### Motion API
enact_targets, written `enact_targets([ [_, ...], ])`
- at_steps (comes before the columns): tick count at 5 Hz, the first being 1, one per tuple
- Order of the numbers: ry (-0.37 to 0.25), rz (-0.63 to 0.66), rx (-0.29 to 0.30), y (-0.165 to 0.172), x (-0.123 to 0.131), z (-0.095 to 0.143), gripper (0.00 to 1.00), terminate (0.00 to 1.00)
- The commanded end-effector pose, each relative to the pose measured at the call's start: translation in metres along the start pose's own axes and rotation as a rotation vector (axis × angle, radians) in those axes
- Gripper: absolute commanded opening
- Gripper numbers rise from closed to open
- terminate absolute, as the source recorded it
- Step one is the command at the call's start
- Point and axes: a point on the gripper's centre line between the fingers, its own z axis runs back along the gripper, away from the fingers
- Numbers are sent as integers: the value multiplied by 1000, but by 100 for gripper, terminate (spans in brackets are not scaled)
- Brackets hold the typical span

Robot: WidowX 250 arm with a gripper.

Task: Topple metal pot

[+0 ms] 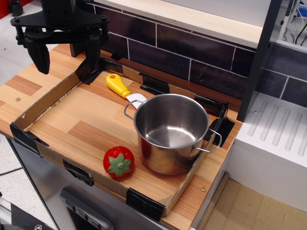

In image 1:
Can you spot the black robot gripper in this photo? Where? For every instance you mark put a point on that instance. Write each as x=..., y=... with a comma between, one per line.
x=61, y=22

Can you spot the stainless steel pot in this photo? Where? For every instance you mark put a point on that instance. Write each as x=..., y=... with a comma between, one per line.
x=171, y=131

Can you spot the cardboard fence with black tape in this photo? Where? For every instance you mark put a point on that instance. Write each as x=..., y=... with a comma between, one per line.
x=77, y=121

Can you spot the black caster wheel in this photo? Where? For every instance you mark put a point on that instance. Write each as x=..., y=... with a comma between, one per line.
x=15, y=8

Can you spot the light wooden upper shelf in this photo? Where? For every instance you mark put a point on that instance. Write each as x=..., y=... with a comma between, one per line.
x=201, y=22

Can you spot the red toy tomato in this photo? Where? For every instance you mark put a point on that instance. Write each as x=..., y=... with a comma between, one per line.
x=118, y=161

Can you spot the grey oven control panel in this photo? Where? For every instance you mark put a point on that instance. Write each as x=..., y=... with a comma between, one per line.
x=84, y=217

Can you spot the white dish drainer sink unit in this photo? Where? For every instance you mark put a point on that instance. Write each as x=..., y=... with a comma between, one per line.
x=269, y=154

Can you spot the yellow handled toy knife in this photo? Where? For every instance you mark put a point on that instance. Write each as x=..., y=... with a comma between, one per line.
x=116, y=84

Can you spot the dark grey shelf post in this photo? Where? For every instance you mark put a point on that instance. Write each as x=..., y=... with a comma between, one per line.
x=270, y=34

